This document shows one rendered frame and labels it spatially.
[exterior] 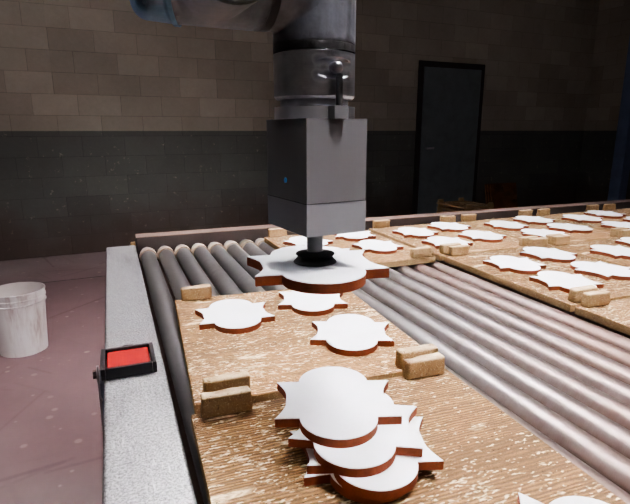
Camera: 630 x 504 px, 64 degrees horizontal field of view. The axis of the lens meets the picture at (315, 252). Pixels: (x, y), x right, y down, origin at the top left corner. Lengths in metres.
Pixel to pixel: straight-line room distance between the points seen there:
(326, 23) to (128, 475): 0.48
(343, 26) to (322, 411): 0.37
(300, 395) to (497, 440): 0.22
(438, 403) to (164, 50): 5.39
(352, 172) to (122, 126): 5.29
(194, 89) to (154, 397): 5.23
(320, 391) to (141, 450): 0.21
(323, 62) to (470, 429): 0.42
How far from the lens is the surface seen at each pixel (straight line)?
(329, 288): 0.44
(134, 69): 5.75
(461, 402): 0.67
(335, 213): 0.46
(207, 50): 5.91
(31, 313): 3.29
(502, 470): 0.57
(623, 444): 0.71
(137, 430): 0.67
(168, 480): 0.58
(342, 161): 0.46
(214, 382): 0.65
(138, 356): 0.82
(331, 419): 0.53
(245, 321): 0.87
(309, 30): 0.46
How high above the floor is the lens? 1.26
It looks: 14 degrees down
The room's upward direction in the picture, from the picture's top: straight up
